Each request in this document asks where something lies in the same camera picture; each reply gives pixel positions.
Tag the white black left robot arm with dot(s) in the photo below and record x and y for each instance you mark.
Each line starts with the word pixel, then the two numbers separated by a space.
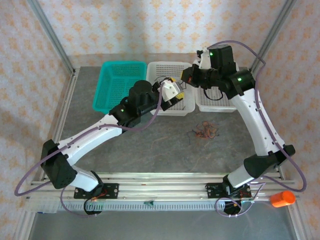
pixel 95 135

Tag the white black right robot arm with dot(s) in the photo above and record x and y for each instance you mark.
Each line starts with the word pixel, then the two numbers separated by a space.
pixel 252 120

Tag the white perforated plastic basket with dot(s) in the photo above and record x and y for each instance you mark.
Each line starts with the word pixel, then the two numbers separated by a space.
pixel 212 106
pixel 160 68

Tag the teal perforated plastic basket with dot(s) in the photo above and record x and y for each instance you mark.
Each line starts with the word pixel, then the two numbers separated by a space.
pixel 112 80

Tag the small green object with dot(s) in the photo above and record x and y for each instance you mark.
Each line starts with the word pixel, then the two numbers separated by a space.
pixel 150 203

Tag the orange plastic cylinder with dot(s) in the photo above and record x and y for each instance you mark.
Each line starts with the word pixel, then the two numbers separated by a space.
pixel 282 199

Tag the clear plastic cover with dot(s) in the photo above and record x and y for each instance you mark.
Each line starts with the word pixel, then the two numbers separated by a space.
pixel 42 206

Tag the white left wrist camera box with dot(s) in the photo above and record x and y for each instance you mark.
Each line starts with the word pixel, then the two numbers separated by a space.
pixel 168 90

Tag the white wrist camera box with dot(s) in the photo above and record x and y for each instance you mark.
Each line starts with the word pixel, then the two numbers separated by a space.
pixel 205 61
pixel 168 90

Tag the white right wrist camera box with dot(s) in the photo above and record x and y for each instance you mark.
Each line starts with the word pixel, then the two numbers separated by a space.
pixel 205 61

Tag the aluminium frame post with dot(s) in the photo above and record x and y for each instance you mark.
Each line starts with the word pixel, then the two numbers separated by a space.
pixel 52 35
pixel 272 35

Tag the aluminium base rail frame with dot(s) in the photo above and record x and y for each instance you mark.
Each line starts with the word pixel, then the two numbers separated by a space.
pixel 162 185

